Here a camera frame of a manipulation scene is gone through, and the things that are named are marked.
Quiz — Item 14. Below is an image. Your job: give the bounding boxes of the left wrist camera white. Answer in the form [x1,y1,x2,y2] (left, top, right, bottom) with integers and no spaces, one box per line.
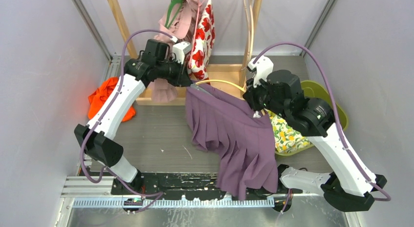
[172,41,192,64]

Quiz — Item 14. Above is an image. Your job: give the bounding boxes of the orange cloth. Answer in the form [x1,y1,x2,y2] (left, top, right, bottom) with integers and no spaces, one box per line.
[87,77,119,120]

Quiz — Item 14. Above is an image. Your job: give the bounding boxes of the yellow hanger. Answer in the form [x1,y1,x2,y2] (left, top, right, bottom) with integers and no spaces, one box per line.
[193,79,246,96]

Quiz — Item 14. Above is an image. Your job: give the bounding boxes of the green plastic basket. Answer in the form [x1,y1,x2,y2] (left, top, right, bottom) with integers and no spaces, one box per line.
[274,80,350,157]

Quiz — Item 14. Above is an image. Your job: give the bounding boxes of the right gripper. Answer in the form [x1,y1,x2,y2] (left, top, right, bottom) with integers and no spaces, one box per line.
[246,72,291,120]

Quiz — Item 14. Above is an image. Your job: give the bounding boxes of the purple skirt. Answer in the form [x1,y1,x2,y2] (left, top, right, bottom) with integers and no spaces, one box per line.
[185,84,279,200]

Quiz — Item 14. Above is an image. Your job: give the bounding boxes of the red floral garment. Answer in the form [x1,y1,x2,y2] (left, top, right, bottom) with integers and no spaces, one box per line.
[187,0,215,81]

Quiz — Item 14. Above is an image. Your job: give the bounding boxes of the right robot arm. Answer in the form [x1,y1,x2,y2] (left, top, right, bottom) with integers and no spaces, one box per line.
[243,70,387,212]

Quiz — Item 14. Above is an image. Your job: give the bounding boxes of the wooden clothes rack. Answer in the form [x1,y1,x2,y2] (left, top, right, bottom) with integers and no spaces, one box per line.
[107,0,262,99]

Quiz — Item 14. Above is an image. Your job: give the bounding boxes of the green hanger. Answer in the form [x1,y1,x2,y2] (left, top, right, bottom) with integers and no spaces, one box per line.
[164,0,184,29]

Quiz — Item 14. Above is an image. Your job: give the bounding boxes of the pink hanger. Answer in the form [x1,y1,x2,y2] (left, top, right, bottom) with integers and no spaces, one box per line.
[191,0,206,48]

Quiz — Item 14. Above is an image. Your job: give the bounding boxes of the pink dress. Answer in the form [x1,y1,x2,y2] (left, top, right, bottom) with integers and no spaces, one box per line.
[149,0,197,103]

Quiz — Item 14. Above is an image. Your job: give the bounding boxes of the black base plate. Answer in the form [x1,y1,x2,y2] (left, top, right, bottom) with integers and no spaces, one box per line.
[110,172,302,211]

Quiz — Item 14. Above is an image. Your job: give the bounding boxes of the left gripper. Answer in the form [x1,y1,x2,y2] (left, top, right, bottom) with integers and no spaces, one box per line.
[155,56,190,87]

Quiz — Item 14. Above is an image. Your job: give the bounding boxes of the beige wooden hanger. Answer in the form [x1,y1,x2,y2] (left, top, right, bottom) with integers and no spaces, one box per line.
[241,0,254,71]

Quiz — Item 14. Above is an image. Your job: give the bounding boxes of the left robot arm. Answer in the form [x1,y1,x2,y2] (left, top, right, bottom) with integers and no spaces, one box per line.
[75,39,192,194]

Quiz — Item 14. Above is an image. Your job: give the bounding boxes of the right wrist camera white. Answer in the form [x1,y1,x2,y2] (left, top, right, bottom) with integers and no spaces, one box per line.
[247,56,273,88]

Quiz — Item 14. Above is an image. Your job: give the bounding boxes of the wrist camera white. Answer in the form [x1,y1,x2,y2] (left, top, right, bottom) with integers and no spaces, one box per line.
[172,41,192,64]
[247,56,273,88]

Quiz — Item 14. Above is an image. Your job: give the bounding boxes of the lemon print skirt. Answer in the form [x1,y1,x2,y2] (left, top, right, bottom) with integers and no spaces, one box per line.
[267,110,313,156]

